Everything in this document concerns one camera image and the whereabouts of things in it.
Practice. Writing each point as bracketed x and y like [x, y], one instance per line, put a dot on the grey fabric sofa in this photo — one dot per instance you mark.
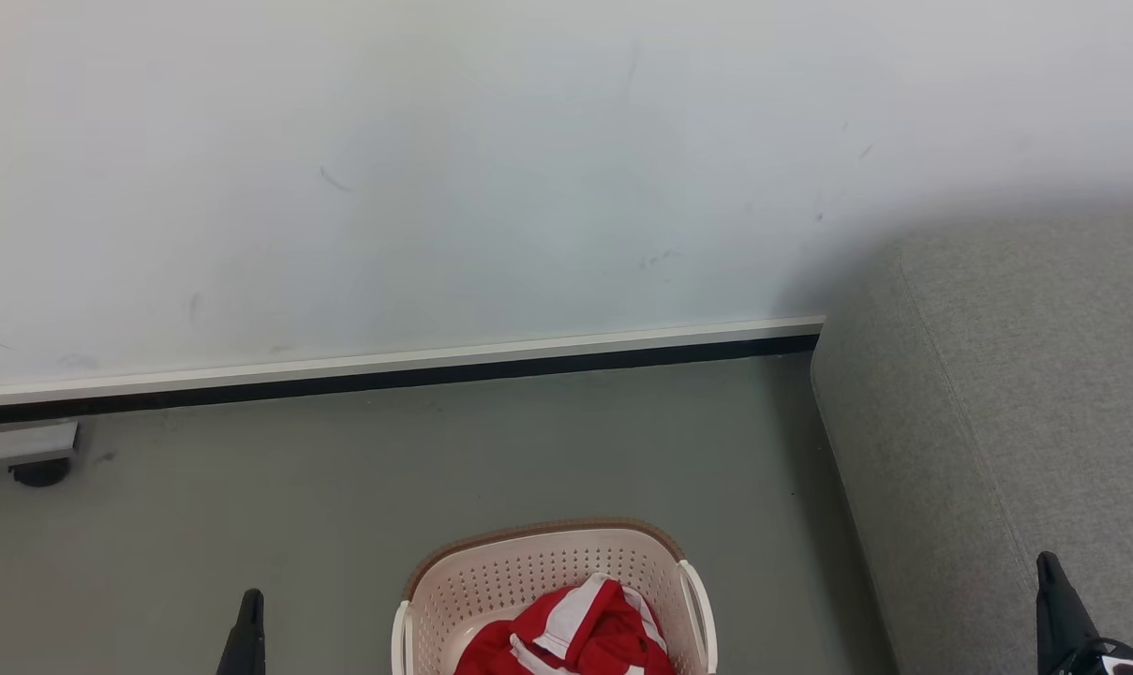
[997, 422]

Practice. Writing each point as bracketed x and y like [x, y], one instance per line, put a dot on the cream perforated laundry basket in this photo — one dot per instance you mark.
[491, 581]

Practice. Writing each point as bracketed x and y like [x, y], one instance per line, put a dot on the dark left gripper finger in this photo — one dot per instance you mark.
[245, 642]

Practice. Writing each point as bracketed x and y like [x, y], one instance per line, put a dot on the white and black baseboard strip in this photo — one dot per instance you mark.
[388, 366]

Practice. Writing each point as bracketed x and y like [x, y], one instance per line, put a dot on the black round furniture foot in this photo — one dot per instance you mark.
[39, 472]

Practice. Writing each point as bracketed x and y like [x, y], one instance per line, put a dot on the red and white garment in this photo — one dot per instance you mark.
[603, 630]

